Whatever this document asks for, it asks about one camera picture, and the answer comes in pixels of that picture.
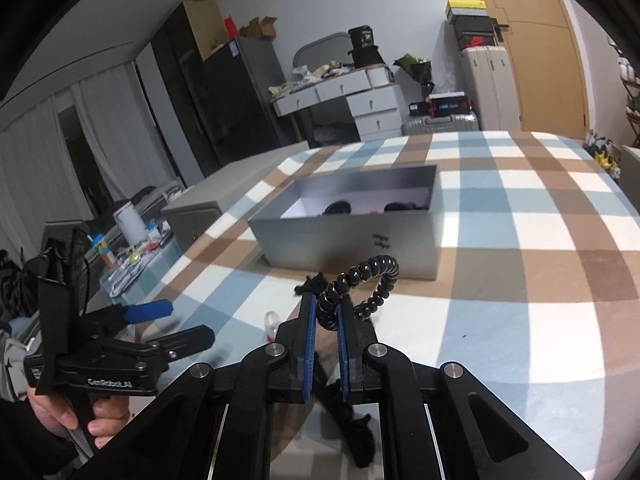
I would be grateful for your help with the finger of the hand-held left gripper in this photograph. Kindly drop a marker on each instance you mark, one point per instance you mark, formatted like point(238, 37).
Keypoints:
point(185, 340)
point(147, 311)

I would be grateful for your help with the person's left forearm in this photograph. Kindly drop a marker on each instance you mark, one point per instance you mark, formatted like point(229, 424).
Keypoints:
point(25, 445)

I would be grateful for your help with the wooden door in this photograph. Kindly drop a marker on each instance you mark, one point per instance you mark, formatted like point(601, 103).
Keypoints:
point(540, 60)

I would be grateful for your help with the white desk with drawers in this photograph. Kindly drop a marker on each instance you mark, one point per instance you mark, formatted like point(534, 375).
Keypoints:
point(370, 105)

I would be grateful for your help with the desk clutter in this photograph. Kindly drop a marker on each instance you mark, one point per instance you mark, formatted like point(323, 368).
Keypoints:
point(310, 76)

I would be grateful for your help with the grey cardboard box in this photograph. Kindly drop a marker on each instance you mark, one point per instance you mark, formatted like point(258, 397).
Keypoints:
point(350, 250)

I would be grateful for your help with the yellow and black shoebox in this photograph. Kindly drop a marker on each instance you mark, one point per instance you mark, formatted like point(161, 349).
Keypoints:
point(466, 9)

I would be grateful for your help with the bamboo shoe rack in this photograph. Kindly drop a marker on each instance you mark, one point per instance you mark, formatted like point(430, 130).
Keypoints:
point(636, 130)

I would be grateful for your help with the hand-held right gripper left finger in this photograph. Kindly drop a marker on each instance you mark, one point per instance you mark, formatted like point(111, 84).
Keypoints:
point(307, 345)

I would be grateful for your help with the black and red box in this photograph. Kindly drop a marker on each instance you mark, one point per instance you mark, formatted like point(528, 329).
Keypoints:
point(442, 106)

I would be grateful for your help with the black shoebox with red print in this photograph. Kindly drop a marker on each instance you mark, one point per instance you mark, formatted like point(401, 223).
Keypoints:
point(476, 41)

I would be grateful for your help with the open cardboard box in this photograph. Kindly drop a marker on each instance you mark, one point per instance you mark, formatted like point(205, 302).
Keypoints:
point(259, 29)

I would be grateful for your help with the dark refrigerator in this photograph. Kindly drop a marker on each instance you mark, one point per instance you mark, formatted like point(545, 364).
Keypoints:
point(245, 105)

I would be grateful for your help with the white bottle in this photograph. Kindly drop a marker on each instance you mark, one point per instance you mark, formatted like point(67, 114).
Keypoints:
point(129, 225)

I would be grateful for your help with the pile of shoes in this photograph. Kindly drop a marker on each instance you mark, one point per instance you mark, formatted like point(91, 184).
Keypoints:
point(602, 150)

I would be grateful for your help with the silver suitcase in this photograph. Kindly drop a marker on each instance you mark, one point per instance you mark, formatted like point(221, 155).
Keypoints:
point(440, 125)

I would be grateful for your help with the white curtain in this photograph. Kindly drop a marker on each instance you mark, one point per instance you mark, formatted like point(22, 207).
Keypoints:
point(35, 175)

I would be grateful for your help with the flower bouquet in black wrap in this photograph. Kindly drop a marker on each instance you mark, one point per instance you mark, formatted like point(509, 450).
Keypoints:
point(415, 71)

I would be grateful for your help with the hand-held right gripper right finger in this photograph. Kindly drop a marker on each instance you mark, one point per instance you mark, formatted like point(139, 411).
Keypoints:
point(345, 345)

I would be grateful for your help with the red packet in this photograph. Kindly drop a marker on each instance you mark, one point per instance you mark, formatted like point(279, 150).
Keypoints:
point(231, 29)

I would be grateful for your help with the white suitcase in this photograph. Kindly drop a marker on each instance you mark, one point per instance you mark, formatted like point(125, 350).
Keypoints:
point(490, 90)

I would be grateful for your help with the black carton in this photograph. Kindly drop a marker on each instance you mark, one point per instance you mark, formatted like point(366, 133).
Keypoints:
point(361, 37)

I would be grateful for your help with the dark wooden wardrobe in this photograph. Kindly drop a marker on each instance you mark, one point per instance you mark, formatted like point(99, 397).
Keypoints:
point(180, 85)

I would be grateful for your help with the person's left hand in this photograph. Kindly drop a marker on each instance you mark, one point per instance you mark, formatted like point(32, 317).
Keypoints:
point(55, 412)

